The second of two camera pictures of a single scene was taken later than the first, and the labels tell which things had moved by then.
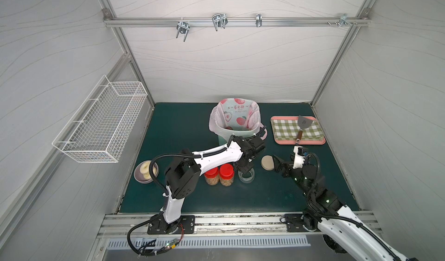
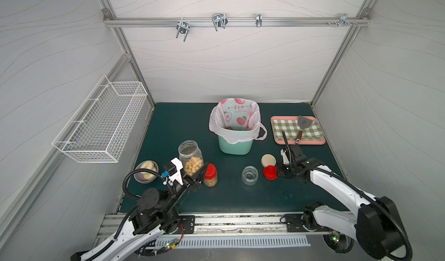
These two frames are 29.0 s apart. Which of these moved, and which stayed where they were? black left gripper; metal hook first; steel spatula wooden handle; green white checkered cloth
Moved: black left gripper
Stayed: green white checkered cloth; metal hook first; steel spatula wooden handle
